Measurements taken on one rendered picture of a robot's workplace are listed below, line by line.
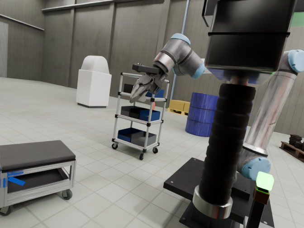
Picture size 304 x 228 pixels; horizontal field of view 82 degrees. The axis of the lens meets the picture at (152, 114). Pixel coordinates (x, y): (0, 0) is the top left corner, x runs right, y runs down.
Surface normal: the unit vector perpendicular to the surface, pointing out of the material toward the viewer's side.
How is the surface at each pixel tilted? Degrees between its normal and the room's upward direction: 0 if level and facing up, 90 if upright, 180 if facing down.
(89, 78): 90
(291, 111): 90
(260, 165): 95
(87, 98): 90
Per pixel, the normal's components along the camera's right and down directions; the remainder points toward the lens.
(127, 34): -0.50, 0.05
